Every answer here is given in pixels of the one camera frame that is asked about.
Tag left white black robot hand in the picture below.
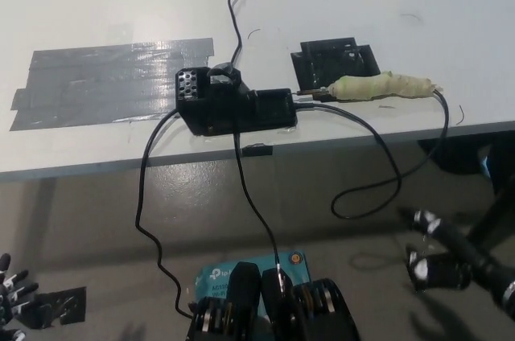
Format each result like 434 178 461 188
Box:
0 252 39 341

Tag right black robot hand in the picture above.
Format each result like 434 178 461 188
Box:
405 208 515 310

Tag black soldering iron cable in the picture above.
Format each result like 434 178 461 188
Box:
295 89 451 220

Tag black robot torso blocks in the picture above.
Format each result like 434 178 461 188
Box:
185 261 361 341

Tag black soldering station base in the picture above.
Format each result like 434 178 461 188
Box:
175 62 299 138

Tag black taped stand foot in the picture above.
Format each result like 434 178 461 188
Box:
406 248 472 293

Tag black slanted stand leg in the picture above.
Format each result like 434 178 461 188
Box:
466 179 515 253

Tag teal tp-link box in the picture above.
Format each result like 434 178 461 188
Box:
195 250 315 318

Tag small black tape strip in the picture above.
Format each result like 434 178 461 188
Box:
243 142 274 157

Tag black wavy power cable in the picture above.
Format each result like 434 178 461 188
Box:
134 110 196 320

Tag long thin black cable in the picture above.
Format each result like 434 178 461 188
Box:
226 0 287 298

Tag grey duct tape patch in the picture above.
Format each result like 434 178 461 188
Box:
8 38 216 132

